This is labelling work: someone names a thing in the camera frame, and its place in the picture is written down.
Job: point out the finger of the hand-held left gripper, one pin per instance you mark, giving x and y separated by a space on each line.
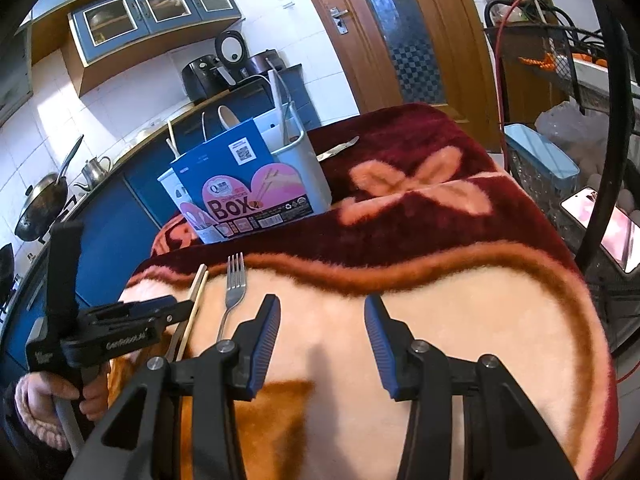
150 310

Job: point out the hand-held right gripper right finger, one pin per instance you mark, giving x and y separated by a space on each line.
385 345

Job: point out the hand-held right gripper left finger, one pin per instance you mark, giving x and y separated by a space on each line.
265 345

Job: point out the blue chopstick box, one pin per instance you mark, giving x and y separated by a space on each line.
300 170

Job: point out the person's left forearm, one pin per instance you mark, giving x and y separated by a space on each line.
40 410

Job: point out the person's left hand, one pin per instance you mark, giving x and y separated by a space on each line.
95 400

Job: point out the floral plush blanket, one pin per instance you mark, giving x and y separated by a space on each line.
400 235

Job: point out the blue base cabinets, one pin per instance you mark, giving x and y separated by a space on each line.
140 195

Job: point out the steel kettle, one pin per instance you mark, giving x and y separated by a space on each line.
94 172

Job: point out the dark steel wok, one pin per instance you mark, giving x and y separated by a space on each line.
37 210

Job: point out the steel knife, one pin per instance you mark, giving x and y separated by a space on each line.
340 148

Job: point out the black air fryer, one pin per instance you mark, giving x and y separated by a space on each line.
200 80

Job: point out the blue lid container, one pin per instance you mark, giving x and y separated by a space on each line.
537 147

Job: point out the smartphone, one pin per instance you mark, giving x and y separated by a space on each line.
615 230

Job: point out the grey range hood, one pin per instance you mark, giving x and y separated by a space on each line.
12 75

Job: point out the wooden door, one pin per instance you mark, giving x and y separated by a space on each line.
375 70

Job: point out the clear plastic bag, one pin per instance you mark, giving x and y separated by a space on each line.
560 120

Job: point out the orange carrot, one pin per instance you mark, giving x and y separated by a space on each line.
537 61

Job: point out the black curved tube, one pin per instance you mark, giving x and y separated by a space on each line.
614 110

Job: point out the blue wall cabinet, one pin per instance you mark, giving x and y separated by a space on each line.
135 30

